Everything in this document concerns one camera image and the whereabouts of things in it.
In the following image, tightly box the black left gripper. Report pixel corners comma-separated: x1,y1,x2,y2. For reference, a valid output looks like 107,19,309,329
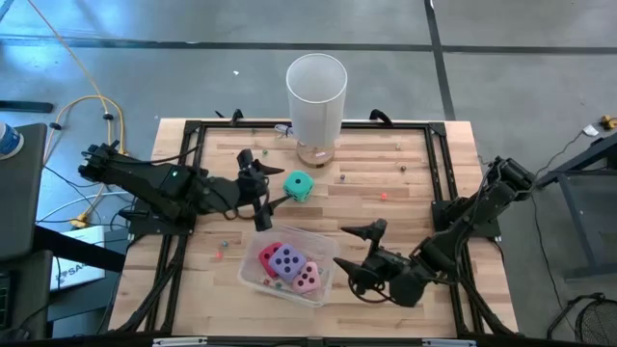
206,147,292,233

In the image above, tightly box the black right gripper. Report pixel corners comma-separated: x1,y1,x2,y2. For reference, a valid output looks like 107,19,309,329
332,217,416,291

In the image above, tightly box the large teal foam die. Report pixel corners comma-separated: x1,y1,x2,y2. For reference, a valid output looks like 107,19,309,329
282,170,315,203

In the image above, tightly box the clear plastic bin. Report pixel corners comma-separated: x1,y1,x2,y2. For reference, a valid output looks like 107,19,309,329
236,223,340,308

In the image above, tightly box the large pink foam die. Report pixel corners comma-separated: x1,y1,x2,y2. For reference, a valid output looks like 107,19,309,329
291,260,323,295

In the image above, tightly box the large red foam die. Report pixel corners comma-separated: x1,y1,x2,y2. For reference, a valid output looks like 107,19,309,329
257,241,285,280

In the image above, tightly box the large purple foam die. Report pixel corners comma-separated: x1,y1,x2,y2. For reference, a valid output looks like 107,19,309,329
268,243,308,284

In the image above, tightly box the white shade wooden base lamp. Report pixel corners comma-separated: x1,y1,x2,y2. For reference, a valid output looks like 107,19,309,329
285,52,349,170

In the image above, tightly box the white printed box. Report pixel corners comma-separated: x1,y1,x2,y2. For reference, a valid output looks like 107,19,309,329
49,225,107,291

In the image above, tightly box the black desk beam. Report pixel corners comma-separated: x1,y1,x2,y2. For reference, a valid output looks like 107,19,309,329
33,225,127,274

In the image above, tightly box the grey metal table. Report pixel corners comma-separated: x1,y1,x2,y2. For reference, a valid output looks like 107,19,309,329
531,132,617,280

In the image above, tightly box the dark grey desk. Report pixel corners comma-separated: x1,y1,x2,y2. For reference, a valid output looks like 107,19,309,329
0,122,49,261

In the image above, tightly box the black floor foot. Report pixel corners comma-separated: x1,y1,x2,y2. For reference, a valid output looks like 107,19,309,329
0,99,54,115

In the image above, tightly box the black equipment box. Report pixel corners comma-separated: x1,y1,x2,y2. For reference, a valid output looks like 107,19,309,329
0,249,54,341

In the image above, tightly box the blue and white canister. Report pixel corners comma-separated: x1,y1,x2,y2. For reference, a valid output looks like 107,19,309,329
0,122,24,160

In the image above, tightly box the black aluminium frame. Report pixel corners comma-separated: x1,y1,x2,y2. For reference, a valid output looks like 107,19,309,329
108,118,521,347

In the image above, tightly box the yellow extension cable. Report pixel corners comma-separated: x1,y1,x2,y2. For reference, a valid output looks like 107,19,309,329
26,0,127,230

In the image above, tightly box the white floor cable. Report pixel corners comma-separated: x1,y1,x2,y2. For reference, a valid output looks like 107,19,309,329
37,191,131,224

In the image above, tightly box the black wire mesh fan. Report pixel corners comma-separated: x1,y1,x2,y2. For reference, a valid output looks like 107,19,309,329
575,295,617,346

